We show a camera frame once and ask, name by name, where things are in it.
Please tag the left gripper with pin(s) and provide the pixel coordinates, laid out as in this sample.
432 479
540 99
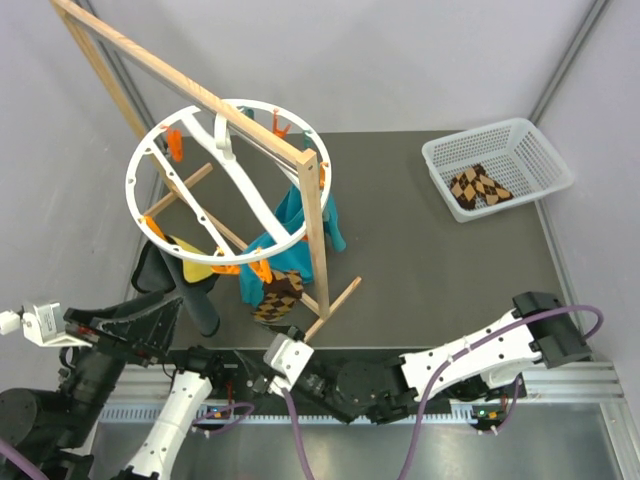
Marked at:
148 317

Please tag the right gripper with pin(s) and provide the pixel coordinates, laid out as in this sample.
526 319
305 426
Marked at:
292 330

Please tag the brown argyle sock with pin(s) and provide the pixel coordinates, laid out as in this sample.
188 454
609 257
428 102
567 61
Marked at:
279 296
477 187

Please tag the orange clothespin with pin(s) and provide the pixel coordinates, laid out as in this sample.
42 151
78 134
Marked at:
150 223
322 169
226 269
279 131
175 143
262 270

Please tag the white round clip hanger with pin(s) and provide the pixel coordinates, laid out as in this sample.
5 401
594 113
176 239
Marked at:
219 146

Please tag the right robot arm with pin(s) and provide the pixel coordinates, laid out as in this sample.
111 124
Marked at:
538 329

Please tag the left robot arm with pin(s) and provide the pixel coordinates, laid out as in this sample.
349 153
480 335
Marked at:
41 430

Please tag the black and yellow sock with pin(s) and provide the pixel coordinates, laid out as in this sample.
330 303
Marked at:
157 270

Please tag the teal cloth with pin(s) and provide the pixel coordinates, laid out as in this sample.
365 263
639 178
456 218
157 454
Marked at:
290 213

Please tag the orange clothespin front left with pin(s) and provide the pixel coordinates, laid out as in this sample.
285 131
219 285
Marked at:
226 269

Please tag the orange clothespin top left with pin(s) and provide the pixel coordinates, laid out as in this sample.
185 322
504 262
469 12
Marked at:
175 143

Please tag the orange clothespin top right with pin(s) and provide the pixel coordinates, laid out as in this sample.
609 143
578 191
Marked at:
279 131

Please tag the white plastic basket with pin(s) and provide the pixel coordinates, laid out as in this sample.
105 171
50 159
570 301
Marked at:
514 155

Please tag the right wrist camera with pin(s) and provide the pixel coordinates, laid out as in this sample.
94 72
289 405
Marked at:
288 358

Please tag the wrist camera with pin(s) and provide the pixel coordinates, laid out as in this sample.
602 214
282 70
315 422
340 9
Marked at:
42 324
288 358

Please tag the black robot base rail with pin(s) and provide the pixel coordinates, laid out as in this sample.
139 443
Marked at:
349 384

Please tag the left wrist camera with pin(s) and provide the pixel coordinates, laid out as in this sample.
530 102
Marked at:
42 324

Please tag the wooden drying rack frame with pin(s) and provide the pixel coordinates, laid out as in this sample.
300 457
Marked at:
301 167

